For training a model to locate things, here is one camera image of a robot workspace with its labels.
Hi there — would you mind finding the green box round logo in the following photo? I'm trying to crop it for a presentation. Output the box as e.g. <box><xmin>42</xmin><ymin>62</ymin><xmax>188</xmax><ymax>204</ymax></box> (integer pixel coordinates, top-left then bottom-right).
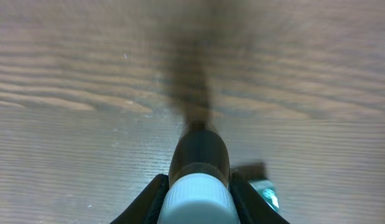
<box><xmin>249</xmin><ymin>179</ymin><xmax>279</xmax><ymax>213</ymax></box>

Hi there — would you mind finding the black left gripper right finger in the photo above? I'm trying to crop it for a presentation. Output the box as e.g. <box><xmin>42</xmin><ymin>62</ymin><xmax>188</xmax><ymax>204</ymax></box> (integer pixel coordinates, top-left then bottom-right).
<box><xmin>230</xmin><ymin>173</ymin><xmax>289</xmax><ymax>224</ymax></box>

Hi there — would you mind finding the dark bottle white cap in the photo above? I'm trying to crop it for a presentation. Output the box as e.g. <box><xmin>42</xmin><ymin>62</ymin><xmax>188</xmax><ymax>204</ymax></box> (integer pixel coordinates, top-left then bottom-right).
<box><xmin>157</xmin><ymin>121</ymin><xmax>239</xmax><ymax>224</ymax></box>

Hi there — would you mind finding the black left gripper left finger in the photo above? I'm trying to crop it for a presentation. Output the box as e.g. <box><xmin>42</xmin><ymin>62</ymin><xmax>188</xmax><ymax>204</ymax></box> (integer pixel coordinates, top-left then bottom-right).
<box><xmin>111</xmin><ymin>174</ymin><xmax>169</xmax><ymax>224</ymax></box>

